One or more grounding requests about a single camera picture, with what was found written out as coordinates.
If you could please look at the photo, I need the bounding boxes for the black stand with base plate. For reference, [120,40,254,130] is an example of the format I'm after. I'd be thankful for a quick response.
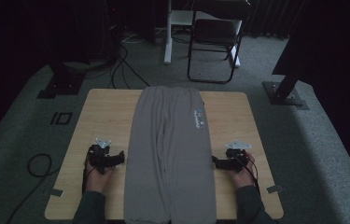
[262,69,310,111]

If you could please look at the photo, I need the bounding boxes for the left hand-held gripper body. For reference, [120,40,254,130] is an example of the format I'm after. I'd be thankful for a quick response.
[87,137,119,175]

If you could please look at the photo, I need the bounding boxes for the black stand base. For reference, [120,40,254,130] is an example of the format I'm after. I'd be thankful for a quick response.
[36,61,87,100]

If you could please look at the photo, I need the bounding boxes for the left hand-held gripper cable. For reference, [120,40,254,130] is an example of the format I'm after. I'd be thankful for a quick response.
[81,157,96,195]

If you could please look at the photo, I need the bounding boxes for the black folding chair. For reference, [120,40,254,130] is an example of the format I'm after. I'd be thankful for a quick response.
[187,0,253,85]

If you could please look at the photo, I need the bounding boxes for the hand-held gripper cable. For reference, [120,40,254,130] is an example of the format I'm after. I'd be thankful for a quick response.
[81,157,96,195]
[233,153,261,196]

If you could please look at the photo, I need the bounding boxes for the grey pants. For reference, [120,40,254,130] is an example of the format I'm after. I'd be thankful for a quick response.
[123,85,218,224]

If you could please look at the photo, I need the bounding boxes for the person's left hand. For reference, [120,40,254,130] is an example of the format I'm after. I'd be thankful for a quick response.
[84,160,116,194]

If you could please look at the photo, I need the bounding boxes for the white floor cable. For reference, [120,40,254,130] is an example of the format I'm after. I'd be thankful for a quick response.
[120,29,167,45]

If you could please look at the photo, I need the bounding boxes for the right hand-held gripper cable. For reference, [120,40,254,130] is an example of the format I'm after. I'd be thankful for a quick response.
[233,153,261,196]

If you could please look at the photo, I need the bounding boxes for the person's right hand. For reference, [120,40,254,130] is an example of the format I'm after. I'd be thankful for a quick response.
[227,151,257,189]

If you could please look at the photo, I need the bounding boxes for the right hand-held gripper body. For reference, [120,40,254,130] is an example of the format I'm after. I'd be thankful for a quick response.
[222,139,253,174]

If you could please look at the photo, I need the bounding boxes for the black floor cables bundle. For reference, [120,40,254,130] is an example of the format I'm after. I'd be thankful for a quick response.
[108,45,151,91]

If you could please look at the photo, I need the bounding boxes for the black looped floor cable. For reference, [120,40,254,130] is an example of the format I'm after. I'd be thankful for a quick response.
[6,152,63,224]

